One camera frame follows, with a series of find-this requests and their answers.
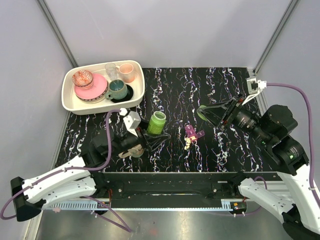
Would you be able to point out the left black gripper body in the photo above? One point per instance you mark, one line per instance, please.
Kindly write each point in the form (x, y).
(141, 134)

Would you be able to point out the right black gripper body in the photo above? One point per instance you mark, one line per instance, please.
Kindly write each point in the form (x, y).
(238, 101)

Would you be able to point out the green pill bottle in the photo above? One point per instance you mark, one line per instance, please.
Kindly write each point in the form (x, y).
(156, 123)

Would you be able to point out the pink weekly pill organizer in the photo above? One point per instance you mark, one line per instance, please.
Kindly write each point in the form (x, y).
(192, 134)

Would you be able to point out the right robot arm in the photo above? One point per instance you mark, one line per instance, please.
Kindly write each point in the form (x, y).
(300, 217)

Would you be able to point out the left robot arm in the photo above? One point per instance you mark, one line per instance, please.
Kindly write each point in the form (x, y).
(80, 176)

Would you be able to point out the spilled yellow pills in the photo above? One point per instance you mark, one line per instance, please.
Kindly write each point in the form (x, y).
(188, 142)

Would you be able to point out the cream ceramic mug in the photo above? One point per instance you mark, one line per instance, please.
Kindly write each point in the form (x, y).
(135, 152)

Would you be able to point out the black saucer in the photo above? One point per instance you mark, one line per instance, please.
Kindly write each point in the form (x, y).
(130, 94)

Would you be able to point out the teal ceramic mug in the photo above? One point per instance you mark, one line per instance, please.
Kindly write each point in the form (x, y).
(117, 90)

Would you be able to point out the patterned plate under pink plate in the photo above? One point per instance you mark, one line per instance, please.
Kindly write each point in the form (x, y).
(92, 95)

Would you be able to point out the white plastic dish tub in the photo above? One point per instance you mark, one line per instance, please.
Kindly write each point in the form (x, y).
(73, 104)

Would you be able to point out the pink ceramic mug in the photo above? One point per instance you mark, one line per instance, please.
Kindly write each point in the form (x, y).
(126, 72)

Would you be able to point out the clear drinking glass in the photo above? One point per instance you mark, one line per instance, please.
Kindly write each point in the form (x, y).
(111, 71)

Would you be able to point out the red patterned bowl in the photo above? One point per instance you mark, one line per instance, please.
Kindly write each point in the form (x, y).
(83, 79)

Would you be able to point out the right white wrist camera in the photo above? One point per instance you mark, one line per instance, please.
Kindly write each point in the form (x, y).
(255, 87)

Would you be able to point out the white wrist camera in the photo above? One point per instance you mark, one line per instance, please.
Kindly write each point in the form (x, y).
(255, 87)
(131, 120)

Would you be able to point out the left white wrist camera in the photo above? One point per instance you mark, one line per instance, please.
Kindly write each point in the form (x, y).
(131, 120)

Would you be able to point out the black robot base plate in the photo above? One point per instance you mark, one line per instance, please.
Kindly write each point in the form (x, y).
(167, 190)

